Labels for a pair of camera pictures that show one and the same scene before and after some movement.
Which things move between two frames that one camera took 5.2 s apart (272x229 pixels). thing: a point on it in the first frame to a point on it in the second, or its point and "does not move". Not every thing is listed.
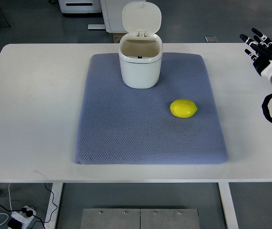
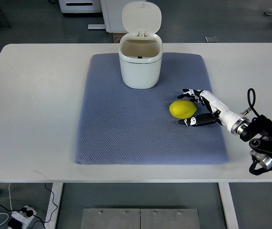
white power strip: [22, 217] does not move
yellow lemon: [183, 108] does not move
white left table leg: [56, 190] does not move
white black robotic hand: [270, 57] to [220, 113]
